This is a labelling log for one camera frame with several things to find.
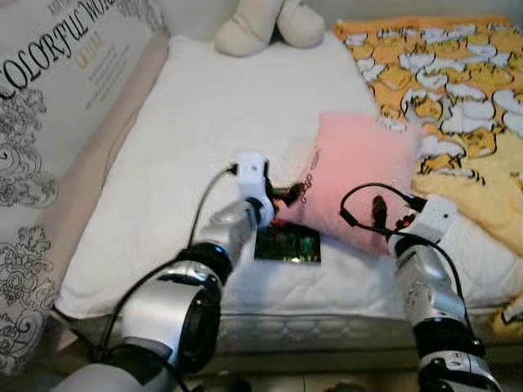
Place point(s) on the white quilted mattress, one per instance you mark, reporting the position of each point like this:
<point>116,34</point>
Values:
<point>204,122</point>

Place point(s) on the pink plush pillow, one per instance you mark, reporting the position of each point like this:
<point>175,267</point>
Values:
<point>351,163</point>

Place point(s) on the yellow cartoon print blanket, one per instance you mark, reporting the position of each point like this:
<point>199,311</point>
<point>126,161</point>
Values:
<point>458,82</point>

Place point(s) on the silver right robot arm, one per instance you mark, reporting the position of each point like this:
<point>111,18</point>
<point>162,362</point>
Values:
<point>425,286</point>

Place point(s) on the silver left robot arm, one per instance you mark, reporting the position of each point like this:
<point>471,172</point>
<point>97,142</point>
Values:
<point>163,310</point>

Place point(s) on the cream plush toy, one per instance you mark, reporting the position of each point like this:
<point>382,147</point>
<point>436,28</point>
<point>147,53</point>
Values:
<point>245,33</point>

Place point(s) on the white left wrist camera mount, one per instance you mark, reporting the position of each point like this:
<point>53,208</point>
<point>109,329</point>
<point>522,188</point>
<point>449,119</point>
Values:
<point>252,175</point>

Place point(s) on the dark green flat box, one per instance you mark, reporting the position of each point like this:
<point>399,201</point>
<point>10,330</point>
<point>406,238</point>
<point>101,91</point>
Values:
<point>286,245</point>

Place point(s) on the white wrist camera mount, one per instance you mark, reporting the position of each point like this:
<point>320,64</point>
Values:
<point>252,175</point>
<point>433,216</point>

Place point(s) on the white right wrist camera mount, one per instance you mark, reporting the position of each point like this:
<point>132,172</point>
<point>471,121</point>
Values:
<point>433,216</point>

